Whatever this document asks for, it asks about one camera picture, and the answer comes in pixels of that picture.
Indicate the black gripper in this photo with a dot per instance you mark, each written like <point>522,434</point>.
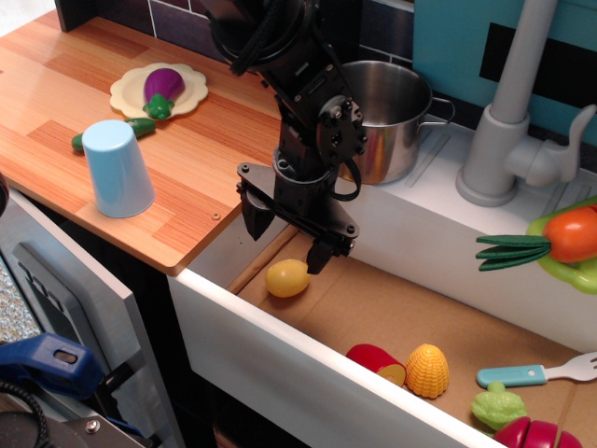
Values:
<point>312,206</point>

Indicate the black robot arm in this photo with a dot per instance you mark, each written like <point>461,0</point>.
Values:
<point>313,170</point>

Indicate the yellow toy potato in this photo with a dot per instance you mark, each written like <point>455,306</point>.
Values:
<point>287,278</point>

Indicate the stainless steel pot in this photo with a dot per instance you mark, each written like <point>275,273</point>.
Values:
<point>396,104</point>

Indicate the red toy fruit slice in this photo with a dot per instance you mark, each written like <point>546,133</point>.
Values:
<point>377,360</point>

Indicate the white toy sink basin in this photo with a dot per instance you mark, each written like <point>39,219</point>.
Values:
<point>412,278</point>

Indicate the light blue plastic cup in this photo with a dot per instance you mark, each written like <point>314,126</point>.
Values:
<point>118,173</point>

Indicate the green toy cucumber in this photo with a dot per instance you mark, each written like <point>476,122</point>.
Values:
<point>140,126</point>

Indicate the yellow toy corn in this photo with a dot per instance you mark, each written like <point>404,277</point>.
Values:
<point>428,373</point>

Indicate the cream flower-shaped plate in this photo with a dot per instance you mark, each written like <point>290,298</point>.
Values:
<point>127,94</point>

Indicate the purple toy eggplant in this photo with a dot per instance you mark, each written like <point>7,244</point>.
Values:
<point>162,87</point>

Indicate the grey oven door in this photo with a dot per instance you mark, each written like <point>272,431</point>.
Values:
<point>70,293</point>

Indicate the grey toy faucet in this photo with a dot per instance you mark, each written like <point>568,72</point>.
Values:
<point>501,150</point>

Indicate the blue clamp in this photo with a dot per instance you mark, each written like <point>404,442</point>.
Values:
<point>53,362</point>

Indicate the light green toy vegetable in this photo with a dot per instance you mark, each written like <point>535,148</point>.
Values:
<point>496,406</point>

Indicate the lime green plastic tray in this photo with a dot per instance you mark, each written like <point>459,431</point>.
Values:
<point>573,275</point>

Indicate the orange toy carrot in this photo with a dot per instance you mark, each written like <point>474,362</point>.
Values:
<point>508,251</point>

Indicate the red sliced toy fruit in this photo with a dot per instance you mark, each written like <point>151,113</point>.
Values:
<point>527,433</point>

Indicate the toy fork blue handle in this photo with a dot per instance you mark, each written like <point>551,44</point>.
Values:
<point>581,368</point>

